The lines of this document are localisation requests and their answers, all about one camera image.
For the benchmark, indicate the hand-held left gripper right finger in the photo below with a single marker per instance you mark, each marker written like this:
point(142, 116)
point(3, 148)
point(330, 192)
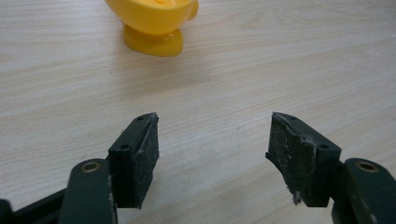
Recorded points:
point(303, 165)

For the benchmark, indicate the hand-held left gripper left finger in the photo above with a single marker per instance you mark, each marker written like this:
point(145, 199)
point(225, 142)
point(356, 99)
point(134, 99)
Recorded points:
point(132, 168)

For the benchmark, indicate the yellow plastic footed cup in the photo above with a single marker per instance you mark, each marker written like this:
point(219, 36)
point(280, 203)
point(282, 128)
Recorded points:
point(152, 23)

